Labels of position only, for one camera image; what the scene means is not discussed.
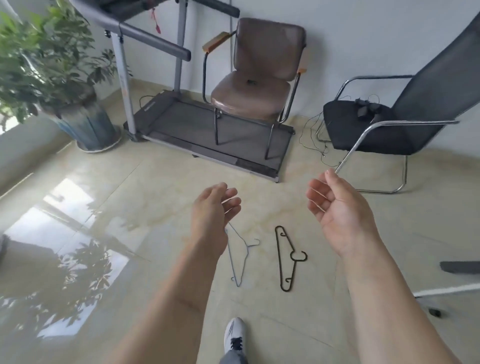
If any grey wire clothes hanger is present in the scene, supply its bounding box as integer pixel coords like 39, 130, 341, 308
224, 221, 261, 288

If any person's right hand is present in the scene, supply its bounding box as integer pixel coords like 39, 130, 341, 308
306, 169, 379, 258

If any grey trouser leg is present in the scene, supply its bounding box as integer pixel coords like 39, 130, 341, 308
218, 349, 249, 364

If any white sneaker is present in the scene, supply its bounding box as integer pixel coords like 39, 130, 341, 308
224, 317, 248, 355

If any person's left hand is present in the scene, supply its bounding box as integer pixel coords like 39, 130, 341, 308
190, 182, 242, 259

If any black mesh cantilever chair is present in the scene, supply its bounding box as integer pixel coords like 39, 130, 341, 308
316, 15, 480, 195

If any white hanging cord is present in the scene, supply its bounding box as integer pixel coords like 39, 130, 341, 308
227, 0, 239, 73

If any person's right forearm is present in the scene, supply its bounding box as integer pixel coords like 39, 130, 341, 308
338, 232, 463, 364

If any black plastic clothes hanger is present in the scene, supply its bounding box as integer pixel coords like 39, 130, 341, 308
274, 225, 308, 292

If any black strap device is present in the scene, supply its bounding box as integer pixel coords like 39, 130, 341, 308
354, 97, 384, 121

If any white swivel chair base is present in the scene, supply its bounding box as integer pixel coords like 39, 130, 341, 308
412, 283, 480, 301

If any green leafy houseplant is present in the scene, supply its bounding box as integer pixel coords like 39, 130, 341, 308
0, 0, 133, 133

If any brown leather armchair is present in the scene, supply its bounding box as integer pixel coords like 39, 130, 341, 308
202, 17, 309, 160

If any thin black cable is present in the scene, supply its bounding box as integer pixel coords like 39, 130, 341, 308
298, 112, 341, 168

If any black treadmill power cable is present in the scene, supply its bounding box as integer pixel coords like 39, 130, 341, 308
139, 93, 166, 110

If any person's left forearm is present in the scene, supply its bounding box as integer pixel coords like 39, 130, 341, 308
108, 240, 226, 364

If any blue ceramic plant pot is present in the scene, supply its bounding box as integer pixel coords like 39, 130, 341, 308
46, 99, 119, 151

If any grey treadmill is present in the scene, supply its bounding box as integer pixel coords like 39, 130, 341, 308
69, 0, 295, 184

